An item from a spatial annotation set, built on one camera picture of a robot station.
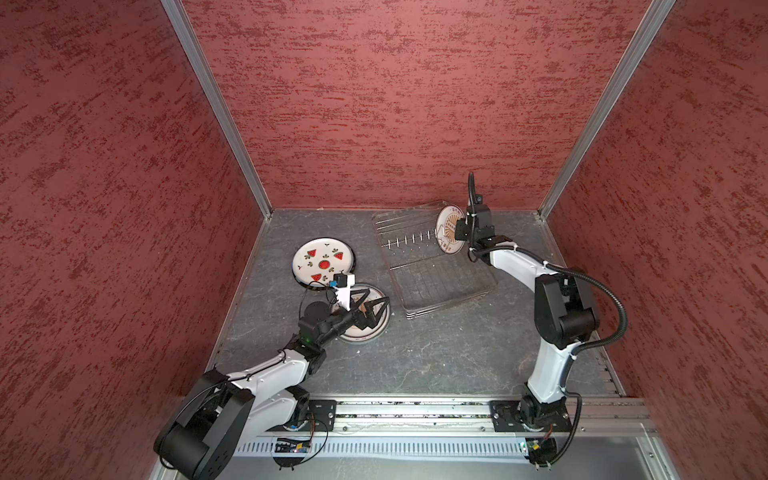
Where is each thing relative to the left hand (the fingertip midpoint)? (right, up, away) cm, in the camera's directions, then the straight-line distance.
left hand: (380, 300), depth 80 cm
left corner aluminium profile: (-49, +40, +30) cm, 70 cm away
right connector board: (+40, -35, -9) cm, 54 cm away
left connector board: (-21, -34, -9) cm, 41 cm away
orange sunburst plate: (-7, 0, +2) cm, 8 cm away
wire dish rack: (+15, +3, +20) cm, 25 cm away
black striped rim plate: (-21, +1, +15) cm, 26 cm away
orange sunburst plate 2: (+23, +20, +26) cm, 40 cm away
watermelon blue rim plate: (-22, +9, +23) cm, 33 cm away
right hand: (+27, +21, +18) cm, 39 cm away
